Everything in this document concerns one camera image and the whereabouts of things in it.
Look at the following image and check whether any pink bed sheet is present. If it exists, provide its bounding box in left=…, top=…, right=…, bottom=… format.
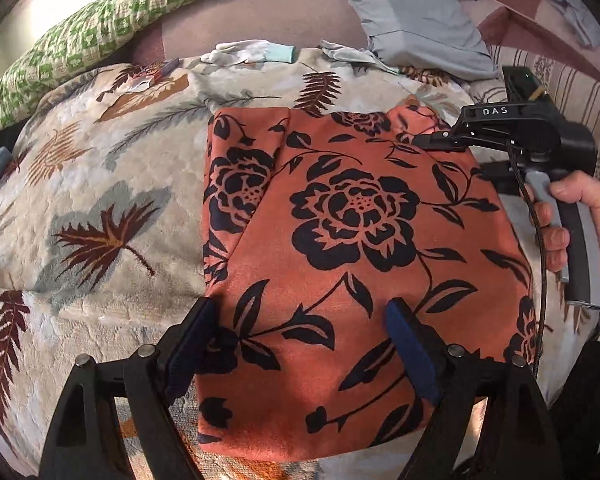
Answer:
left=130, top=0, right=600, bottom=91

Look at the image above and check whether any crumpled white glove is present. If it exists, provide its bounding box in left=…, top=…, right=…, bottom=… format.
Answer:
left=320, top=40, right=401, bottom=73

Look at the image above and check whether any white glove with teal cuff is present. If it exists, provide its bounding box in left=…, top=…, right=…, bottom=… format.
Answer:
left=202, top=40, right=296, bottom=66

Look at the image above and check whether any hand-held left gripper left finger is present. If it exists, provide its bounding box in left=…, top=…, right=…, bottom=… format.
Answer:
left=40, top=297, right=219, bottom=480

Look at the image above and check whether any striped bed sheet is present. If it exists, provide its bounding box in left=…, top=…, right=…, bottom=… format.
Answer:
left=470, top=45, right=600, bottom=181

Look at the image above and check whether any black cable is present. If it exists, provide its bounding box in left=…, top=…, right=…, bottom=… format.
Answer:
left=505, top=140, right=553, bottom=376

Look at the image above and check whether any grey cloth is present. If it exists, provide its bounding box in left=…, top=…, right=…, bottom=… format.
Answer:
left=545, top=0, right=600, bottom=46

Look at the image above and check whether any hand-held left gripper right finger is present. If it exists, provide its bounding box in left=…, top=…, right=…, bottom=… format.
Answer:
left=385, top=297, right=563, bottom=480

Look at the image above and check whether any grey ruffled pillow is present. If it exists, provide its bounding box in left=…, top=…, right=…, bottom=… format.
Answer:
left=325, top=0, right=498, bottom=81

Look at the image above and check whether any small card package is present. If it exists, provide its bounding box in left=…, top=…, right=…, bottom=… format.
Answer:
left=130, top=58, right=181, bottom=92

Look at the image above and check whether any beige leaf print blanket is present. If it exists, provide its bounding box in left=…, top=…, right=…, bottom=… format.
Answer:
left=0, top=47, right=581, bottom=480

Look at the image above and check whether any green checked pillow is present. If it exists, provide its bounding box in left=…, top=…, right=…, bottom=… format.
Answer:
left=0, top=0, right=236, bottom=143

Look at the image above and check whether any orange floral garment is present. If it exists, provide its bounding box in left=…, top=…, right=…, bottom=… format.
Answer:
left=197, top=105, right=538, bottom=461

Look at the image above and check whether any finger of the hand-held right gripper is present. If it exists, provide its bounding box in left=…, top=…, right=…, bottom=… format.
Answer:
left=412, top=129, right=470, bottom=154

